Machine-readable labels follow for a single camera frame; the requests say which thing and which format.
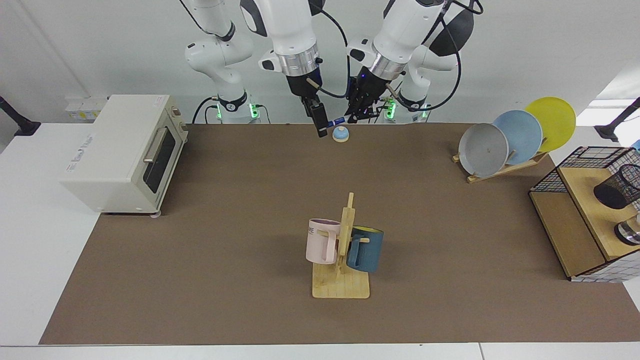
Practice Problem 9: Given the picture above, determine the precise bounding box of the yellow plate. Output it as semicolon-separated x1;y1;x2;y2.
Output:
524;96;577;153

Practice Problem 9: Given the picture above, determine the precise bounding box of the silver round lid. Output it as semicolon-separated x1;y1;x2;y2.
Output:
614;212;640;246

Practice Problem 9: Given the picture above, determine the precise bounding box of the brown table cloth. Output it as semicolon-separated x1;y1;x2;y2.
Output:
39;123;640;346

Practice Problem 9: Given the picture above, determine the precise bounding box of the black mesh pen holder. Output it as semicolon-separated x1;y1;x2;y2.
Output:
593;164;640;210

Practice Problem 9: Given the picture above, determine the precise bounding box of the grey plate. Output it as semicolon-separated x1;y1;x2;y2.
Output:
458;123;510;178

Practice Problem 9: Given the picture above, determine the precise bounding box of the pink cup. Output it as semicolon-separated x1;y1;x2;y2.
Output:
305;218;342;265

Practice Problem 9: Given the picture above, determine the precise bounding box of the light blue plate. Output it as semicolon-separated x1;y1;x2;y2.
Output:
492;110;544;166

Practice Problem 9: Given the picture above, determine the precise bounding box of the dark teal cup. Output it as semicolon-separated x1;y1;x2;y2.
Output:
345;226;385;273

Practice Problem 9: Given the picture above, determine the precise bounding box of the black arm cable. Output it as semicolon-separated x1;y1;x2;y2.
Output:
386;0;485;113
305;0;351;99

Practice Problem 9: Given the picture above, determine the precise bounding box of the wooden cup stand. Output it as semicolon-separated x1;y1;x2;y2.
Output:
312;192;371;300

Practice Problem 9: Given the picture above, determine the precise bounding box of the black base cable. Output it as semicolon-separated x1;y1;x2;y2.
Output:
191;96;221;125

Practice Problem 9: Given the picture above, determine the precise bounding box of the white wall socket strip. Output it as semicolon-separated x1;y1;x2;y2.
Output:
65;96;110;122

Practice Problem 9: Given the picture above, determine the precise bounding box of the wire basket with wooden floor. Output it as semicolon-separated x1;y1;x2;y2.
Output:
529;146;640;284

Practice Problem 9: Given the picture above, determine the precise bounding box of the pale toaster oven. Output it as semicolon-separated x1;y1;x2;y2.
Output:
59;94;190;218

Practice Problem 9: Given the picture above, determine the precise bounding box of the wooden plate rack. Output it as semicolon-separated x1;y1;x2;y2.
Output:
452;150;550;184

